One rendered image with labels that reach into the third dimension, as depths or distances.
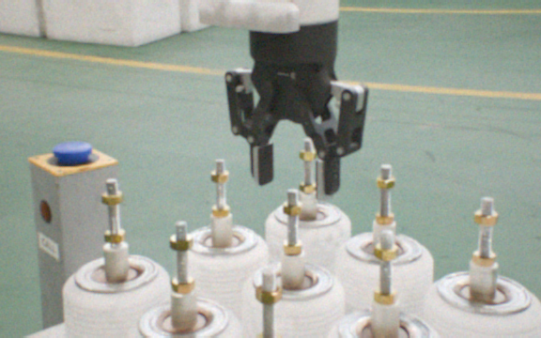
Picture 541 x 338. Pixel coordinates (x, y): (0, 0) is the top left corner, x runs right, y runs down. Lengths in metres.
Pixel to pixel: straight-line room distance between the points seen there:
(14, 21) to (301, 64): 3.09
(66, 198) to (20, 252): 0.62
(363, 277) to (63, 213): 0.33
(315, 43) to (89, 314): 0.31
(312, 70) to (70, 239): 0.37
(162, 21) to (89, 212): 2.70
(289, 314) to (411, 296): 0.14
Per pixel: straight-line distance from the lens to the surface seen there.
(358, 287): 0.83
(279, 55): 0.69
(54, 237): 0.96
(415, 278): 0.83
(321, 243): 0.90
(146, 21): 3.49
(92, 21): 3.50
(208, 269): 0.84
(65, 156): 0.94
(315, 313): 0.75
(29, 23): 3.69
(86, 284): 0.81
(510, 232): 1.60
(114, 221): 0.79
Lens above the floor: 0.60
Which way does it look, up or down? 18 degrees down
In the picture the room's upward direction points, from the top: 1 degrees counter-clockwise
